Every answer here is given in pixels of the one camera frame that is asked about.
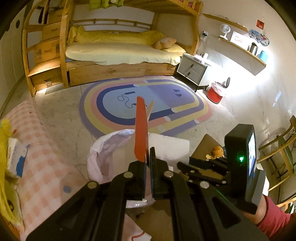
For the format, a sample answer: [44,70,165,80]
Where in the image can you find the wooden chair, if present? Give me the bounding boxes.
[257,115,295,210]

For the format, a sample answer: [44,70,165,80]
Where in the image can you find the brown cardboard mat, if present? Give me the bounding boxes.
[189,134,222,165]

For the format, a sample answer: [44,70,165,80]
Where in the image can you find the rainbow oval rug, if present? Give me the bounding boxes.
[79,76,212,138]

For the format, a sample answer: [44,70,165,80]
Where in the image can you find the tan plush pillow toy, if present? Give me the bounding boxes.
[152,37,177,50]

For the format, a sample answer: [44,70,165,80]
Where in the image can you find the wooden bunk bed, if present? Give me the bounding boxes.
[60,1,203,87]

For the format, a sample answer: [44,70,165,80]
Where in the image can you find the white blue tissue pack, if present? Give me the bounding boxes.
[6,138,28,178]

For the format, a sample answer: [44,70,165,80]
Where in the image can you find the steel kettle on shelf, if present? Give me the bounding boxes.
[248,42,258,56]

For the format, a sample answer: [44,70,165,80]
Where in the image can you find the grey white nightstand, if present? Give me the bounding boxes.
[177,53,209,92]

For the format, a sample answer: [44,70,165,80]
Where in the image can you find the blue cup on shelf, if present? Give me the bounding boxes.
[258,50,268,63]

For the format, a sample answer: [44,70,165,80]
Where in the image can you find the pink checkered table cloth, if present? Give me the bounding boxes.
[5,99,87,240]

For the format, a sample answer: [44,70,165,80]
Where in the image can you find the orange knife sheath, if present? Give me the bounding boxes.
[134,96,148,163]

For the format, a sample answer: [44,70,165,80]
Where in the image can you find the wooden drawer staircase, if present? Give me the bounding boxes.
[22,1,73,97]

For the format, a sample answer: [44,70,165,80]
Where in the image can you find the curved wall shelf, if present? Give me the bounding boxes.
[203,13,266,76]

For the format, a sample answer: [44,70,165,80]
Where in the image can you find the person right hand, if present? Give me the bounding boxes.
[240,195,267,225]

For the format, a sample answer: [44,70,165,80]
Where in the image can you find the white desk fan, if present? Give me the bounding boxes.
[219,24,231,41]

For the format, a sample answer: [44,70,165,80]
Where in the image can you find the red trash bin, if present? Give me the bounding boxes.
[206,82,228,104]

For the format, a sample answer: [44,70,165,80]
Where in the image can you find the orange peel pieces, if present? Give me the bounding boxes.
[206,146,224,160]

